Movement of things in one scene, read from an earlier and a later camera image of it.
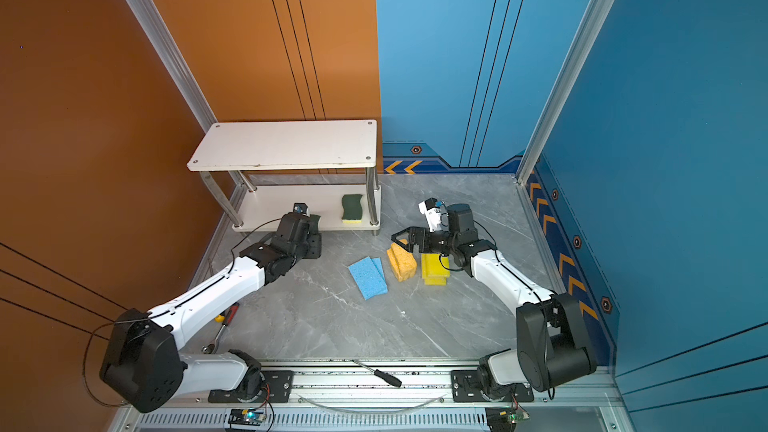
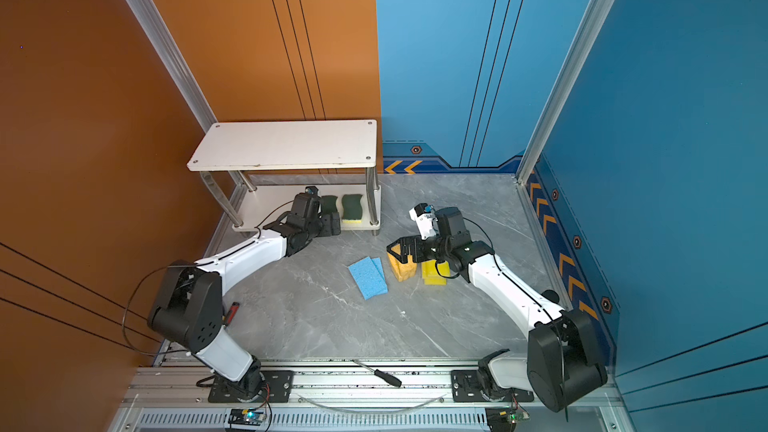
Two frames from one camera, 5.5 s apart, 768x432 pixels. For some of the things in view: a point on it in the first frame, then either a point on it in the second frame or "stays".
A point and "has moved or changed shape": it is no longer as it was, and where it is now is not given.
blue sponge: (379, 265) stays
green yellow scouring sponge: (314, 224) has moved or changed shape
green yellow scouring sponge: (352, 210) stays
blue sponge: (368, 278) stays
